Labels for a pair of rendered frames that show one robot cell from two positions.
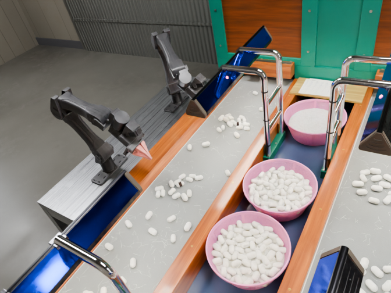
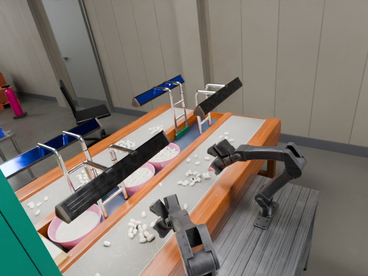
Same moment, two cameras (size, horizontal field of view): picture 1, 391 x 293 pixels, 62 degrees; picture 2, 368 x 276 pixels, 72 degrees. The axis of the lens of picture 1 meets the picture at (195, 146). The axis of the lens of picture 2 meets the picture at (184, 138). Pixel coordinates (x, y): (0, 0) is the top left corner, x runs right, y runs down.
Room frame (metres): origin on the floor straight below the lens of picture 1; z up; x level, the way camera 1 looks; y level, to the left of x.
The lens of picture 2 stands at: (2.13, 0.03, 1.68)
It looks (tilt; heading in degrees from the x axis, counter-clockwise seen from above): 28 degrees down; 178
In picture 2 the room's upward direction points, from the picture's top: 8 degrees counter-clockwise
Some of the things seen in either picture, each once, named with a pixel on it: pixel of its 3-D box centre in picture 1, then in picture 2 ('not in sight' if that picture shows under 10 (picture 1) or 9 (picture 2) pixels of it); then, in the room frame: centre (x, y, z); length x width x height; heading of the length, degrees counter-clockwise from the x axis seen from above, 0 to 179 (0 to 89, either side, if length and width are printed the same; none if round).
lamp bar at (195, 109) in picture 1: (234, 65); (121, 167); (1.17, -0.23, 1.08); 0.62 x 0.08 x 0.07; 140
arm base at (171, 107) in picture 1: (176, 97); not in sight; (1.67, 0.04, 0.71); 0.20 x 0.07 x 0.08; 139
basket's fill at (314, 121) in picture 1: (313, 125); (78, 228); (1.12, -0.55, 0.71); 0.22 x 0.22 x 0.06
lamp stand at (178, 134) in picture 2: not in sight; (171, 109); (0.12, 0.04, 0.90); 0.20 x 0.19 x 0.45; 140
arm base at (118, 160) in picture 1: (107, 164); (266, 208); (1.21, 0.43, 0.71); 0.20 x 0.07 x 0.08; 139
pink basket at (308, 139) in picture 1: (313, 123); (78, 226); (1.12, -0.55, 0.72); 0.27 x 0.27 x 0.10
